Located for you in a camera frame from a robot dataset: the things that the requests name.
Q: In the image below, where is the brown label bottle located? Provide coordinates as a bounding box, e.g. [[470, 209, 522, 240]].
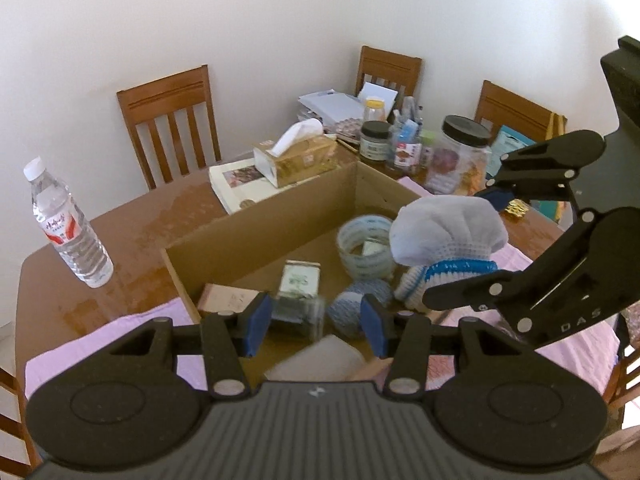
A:
[[394, 141, 424, 169]]

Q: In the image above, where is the white glove blue stripe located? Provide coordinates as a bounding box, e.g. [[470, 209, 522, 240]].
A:
[[389, 196, 509, 309]]

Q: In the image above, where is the white magazine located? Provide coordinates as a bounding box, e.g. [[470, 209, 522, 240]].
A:
[[208, 157, 321, 215]]

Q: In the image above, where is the green lid bottle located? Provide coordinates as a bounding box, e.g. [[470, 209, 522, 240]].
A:
[[419, 131, 439, 166]]

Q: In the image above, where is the wooden desktop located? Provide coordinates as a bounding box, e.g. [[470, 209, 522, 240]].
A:
[[15, 135, 568, 386]]

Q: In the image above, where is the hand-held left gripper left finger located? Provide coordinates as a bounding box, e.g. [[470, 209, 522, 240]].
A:
[[110, 291, 273, 401]]

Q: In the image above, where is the clear tape roll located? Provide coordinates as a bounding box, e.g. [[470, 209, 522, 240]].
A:
[[336, 214, 397, 279]]

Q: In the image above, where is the small black lid jar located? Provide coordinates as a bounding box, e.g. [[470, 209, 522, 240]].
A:
[[359, 121, 392, 161]]

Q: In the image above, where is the pink tablecloth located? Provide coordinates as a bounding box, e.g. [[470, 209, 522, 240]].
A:
[[25, 175, 621, 403]]

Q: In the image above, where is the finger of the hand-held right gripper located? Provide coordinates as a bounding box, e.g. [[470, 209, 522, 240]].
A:
[[422, 207, 637, 335], [474, 129, 607, 212]]

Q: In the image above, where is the teal packet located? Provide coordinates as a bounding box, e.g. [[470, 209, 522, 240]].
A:
[[492, 125, 536, 162]]

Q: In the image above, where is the clear water bottle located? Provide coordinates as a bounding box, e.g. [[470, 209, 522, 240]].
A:
[[22, 156, 115, 288]]

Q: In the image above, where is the stack of papers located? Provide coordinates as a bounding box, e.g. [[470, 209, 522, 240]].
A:
[[297, 89, 366, 122]]

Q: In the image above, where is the large black lid jar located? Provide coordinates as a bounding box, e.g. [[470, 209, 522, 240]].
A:
[[427, 116, 493, 196]]

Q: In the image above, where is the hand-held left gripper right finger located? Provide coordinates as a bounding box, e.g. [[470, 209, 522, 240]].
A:
[[361, 294, 528, 396]]

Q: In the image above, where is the clear jar of hair ties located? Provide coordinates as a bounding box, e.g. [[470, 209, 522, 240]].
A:
[[270, 294, 327, 342]]

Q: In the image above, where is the tissue box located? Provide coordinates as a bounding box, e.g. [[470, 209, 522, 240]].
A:
[[252, 119, 338, 188]]

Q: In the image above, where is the pink white carton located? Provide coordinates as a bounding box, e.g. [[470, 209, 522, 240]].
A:
[[196, 283, 262, 317]]

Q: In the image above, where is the yellow lid jar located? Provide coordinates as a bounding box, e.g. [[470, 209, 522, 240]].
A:
[[362, 98, 389, 124]]

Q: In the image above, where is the white envelope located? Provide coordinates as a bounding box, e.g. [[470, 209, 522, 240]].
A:
[[357, 81, 399, 111]]

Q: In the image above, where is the cardboard box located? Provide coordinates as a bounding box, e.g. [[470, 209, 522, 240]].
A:
[[161, 160, 436, 382]]

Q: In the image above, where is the clear compartment box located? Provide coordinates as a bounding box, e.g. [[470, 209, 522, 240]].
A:
[[325, 117, 364, 144]]

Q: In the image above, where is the wooden chair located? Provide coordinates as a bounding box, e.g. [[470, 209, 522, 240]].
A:
[[602, 305, 640, 411], [355, 45, 422, 107], [0, 365, 41, 467], [474, 80, 568, 147], [116, 65, 222, 191]]

